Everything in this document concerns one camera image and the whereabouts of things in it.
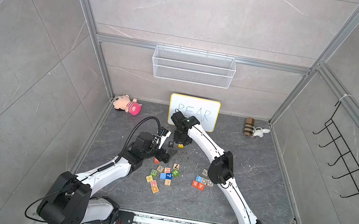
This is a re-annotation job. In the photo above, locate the pink Z block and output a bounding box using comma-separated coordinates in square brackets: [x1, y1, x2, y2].
[150, 180, 157, 187]

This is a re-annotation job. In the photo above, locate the orange wooden block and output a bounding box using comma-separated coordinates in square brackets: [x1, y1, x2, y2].
[151, 186, 159, 194]

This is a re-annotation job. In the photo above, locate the red A block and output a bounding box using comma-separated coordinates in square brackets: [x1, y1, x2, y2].
[197, 183, 205, 190]

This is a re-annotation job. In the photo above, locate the pink striped plush pig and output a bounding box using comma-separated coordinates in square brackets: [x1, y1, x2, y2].
[113, 95, 142, 115]

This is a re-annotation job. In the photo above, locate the green 2 block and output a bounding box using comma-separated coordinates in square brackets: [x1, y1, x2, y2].
[172, 169, 180, 177]

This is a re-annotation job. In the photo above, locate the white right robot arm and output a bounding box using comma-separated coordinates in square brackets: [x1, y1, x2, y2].
[171, 109, 262, 224]

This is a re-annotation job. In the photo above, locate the wooden 7 block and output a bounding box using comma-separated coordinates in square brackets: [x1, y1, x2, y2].
[173, 163, 180, 170]

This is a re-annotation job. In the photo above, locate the black wire hook rack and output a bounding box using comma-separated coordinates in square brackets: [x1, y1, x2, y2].
[312, 101, 359, 199]

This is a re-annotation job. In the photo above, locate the wooden F block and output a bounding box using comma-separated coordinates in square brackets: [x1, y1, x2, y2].
[202, 169, 208, 177]

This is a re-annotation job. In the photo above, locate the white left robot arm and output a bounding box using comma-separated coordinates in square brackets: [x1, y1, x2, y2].
[36, 132, 177, 224]

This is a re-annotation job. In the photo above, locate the yellow green block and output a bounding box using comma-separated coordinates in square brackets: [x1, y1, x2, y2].
[146, 175, 153, 183]

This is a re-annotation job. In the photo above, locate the wooden block left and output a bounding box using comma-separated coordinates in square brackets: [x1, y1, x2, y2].
[157, 165, 164, 172]

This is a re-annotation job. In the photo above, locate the blue face block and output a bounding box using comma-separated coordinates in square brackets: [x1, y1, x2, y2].
[196, 176, 203, 183]

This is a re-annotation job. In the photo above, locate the wooden block lower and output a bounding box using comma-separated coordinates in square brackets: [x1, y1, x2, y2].
[165, 179, 171, 186]

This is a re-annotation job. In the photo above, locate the red B block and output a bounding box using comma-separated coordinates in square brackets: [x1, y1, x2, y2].
[192, 180, 198, 188]

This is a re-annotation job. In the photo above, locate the blue 7 block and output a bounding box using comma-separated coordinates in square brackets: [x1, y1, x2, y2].
[166, 173, 172, 180]

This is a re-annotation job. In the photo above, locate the wooden O block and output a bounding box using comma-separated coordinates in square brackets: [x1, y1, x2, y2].
[207, 180, 214, 187]

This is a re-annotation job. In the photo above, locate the plaid white plush toy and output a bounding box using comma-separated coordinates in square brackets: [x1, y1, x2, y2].
[243, 117, 271, 138]

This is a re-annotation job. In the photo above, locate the white wire mesh basket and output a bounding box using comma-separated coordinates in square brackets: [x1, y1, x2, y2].
[152, 46, 236, 89]

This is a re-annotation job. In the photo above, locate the red H block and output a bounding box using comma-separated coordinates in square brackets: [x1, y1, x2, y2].
[164, 167, 171, 173]

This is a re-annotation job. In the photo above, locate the yellow framed whiteboard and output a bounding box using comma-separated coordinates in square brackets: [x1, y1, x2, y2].
[167, 93, 221, 132]

